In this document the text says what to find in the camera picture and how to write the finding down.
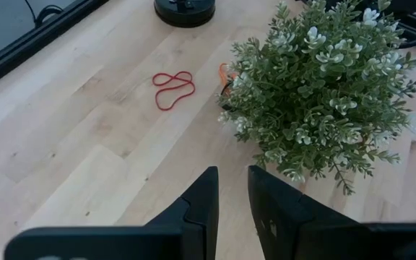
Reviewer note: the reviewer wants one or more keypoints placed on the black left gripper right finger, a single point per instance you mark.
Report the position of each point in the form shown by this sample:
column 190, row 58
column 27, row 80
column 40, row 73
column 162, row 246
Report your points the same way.
column 280, row 216

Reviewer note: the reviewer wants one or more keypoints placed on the thin red rubber band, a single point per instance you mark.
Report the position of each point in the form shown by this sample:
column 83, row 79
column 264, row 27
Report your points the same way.
column 173, row 77

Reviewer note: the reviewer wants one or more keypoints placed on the black desk lamp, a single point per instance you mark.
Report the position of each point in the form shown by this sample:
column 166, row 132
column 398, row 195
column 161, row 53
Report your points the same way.
column 184, row 16

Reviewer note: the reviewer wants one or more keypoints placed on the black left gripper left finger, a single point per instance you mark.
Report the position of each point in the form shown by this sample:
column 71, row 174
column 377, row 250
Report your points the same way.
column 208, row 202

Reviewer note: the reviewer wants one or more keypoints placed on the green artificial plant black pot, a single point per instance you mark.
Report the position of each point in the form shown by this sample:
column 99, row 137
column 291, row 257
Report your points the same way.
column 320, row 90

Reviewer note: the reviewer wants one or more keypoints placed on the orange rubber band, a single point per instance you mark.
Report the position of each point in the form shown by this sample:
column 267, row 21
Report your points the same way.
column 221, row 74

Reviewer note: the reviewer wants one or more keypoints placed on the black rubber band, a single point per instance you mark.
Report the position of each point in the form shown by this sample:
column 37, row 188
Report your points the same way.
column 225, row 107

